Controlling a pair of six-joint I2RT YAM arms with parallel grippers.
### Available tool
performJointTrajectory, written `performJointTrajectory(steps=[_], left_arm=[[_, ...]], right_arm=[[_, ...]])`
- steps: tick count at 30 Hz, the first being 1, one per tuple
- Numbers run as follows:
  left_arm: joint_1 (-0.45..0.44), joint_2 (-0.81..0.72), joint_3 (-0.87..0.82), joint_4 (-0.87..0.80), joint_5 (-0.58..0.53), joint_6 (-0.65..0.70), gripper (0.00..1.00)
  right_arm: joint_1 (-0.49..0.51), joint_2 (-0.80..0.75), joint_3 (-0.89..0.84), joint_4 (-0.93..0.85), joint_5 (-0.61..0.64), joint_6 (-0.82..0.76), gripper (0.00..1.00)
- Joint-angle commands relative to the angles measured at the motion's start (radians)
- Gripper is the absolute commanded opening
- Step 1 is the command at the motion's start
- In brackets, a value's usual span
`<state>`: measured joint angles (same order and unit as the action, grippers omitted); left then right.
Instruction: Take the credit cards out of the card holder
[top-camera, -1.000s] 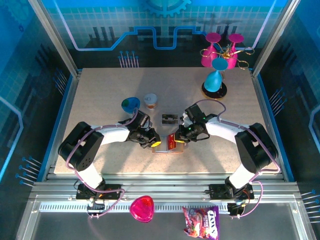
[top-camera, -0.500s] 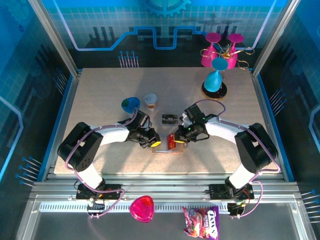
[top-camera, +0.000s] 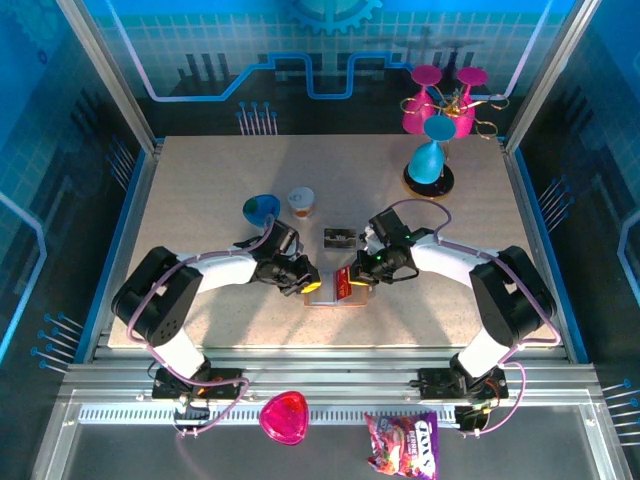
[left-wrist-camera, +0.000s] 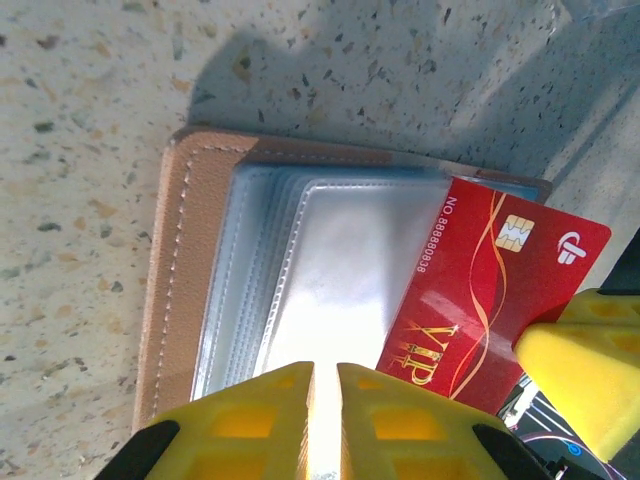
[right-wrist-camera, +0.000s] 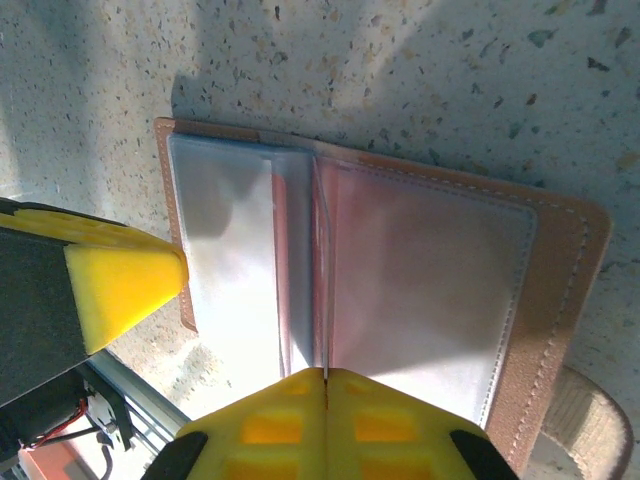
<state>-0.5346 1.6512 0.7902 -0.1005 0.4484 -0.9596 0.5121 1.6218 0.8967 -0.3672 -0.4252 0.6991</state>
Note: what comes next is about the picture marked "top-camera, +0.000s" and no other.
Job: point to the brown leather card holder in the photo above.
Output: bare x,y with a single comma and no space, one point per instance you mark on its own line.
320,295

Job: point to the red credit card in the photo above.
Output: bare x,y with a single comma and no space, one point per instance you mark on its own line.
344,290

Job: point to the dark grey credit card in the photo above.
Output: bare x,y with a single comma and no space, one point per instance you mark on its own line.
340,239

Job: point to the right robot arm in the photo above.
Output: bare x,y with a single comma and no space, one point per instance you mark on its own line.
445,257

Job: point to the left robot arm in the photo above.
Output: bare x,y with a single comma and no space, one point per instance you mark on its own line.
220,272

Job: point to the cup with blue lid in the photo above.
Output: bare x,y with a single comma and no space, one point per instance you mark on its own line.
261,207

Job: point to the small can with white lid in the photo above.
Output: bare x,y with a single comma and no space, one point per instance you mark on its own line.
301,200

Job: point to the cup tree with goblets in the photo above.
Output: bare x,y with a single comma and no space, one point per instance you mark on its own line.
445,182

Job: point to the blue goblet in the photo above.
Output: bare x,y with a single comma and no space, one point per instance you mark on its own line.
425,165

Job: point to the pink heart-shaped bowl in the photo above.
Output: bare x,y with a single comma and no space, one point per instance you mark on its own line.
285,417

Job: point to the pink goblet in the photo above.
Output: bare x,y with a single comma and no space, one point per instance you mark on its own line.
417,117
465,125

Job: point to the purple candy bag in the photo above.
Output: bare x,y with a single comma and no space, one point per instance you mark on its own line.
400,445

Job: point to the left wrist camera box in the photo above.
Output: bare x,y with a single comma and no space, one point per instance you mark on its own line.
285,237

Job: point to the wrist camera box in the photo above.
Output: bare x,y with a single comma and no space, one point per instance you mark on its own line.
389,226
285,237

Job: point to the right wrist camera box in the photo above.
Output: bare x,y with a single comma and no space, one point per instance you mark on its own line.
389,226

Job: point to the aluminium front rail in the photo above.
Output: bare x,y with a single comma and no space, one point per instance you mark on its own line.
330,370

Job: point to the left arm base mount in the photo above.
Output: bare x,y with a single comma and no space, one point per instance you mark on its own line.
227,382

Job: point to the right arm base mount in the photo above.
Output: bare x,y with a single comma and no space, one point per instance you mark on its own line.
435,382

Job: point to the aluminium table side rail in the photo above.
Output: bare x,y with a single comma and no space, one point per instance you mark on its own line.
136,210
526,210

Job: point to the aluminium frame post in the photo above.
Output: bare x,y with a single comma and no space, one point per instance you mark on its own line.
542,85
120,85

